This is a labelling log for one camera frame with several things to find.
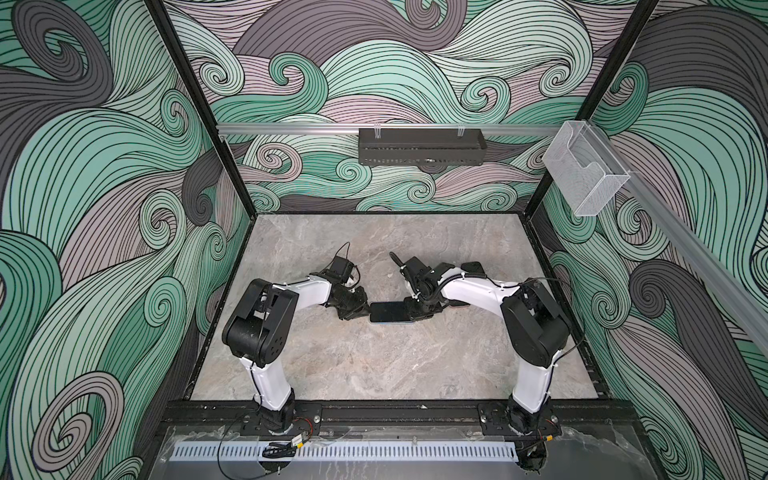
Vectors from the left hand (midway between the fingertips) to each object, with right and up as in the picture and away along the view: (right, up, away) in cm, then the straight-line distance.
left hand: (373, 309), depth 92 cm
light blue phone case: (+6, -4, -2) cm, 7 cm away
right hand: (+13, -2, -1) cm, 13 cm away
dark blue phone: (+5, -1, +1) cm, 5 cm away
